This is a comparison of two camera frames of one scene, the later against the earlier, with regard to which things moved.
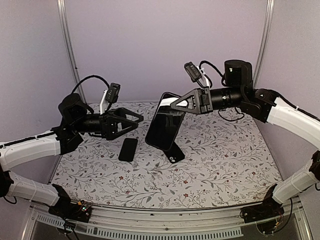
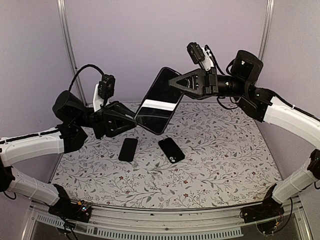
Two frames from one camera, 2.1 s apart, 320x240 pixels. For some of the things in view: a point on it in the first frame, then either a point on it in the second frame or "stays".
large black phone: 128,150 stays
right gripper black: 202,100 → 203,83
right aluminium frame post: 266,31 stays
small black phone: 165,122 → 160,102
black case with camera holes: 175,153 stays
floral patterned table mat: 228,159 stays
